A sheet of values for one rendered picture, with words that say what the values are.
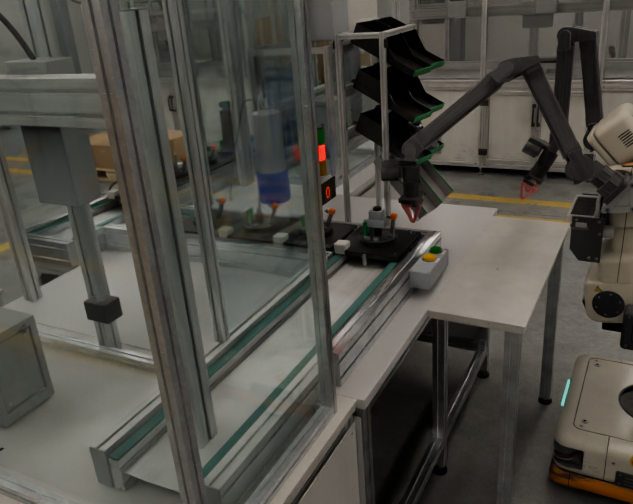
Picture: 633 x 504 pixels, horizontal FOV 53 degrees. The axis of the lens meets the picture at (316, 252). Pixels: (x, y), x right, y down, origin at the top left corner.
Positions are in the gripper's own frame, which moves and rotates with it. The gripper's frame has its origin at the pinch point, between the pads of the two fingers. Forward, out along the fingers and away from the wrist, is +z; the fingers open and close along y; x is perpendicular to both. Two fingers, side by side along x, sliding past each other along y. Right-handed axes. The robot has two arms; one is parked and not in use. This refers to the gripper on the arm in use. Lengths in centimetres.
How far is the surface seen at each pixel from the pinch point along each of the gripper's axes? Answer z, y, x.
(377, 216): -1.4, 2.7, -11.9
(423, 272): 9.5, 19.7, 9.8
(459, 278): 20.0, 0.3, 16.3
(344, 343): 9, 68, 4
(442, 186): 3.3, -47.2, -3.3
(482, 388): 107, -58, 12
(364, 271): 13.7, 16.0, -12.2
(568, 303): 109, -159, 39
